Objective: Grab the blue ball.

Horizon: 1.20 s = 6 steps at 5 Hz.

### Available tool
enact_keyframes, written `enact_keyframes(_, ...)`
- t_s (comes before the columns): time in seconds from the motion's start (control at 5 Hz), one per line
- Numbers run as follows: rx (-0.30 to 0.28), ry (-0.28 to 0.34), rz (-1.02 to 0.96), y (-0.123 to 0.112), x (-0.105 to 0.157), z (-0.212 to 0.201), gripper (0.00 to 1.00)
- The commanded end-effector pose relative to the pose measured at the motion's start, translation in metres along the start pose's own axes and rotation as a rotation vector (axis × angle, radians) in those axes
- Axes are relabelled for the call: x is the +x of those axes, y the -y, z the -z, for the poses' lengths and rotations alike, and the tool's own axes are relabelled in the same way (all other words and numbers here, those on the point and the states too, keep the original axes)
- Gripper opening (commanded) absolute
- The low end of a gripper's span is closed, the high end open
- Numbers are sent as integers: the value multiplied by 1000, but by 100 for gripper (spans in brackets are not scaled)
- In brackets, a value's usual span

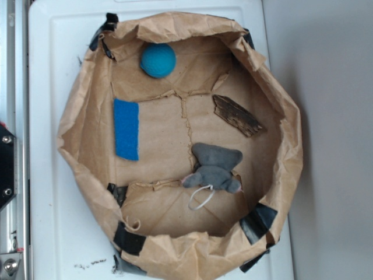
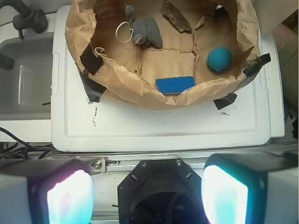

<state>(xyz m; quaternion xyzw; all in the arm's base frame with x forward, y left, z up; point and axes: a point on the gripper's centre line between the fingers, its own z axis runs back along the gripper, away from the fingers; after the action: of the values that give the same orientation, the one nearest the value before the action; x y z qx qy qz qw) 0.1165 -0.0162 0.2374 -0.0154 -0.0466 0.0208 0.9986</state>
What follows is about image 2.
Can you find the white plastic bin lid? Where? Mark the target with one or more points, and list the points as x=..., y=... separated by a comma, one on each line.
x=110, y=125

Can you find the blue ball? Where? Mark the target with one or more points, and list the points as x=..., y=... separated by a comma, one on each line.
x=219, y=59

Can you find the black octagonal mount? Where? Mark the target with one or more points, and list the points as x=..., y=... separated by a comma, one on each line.
x=161, y=192

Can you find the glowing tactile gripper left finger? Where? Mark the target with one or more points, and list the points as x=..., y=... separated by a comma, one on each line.
x=45, y=192

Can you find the grey sink basin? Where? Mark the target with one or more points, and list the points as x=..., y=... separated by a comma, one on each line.
x=25, y=90

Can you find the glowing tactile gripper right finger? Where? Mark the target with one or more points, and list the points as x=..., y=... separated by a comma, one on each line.
x=258, y=188

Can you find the dark grey faucet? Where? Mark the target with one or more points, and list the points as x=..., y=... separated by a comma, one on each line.
x=27, y=17

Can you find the aluminium rail with bracket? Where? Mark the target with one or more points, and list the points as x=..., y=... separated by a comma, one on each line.
x=99, y=165

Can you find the black tape piece lower right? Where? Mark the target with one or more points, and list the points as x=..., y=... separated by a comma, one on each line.
x=225, y=101

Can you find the brown paper bag tray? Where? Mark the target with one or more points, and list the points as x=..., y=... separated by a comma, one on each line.
x=129, y=72

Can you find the blue sponge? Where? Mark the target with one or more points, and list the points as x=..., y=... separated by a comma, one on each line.
x=174, y=85

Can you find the black tape strip left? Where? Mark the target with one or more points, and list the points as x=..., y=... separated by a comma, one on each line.
x=94, y=90

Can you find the brown bark piece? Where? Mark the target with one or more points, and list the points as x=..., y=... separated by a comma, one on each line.
x=176, y=18

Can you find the grey plush mouse toy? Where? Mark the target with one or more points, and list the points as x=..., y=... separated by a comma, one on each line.
x=145, y=32

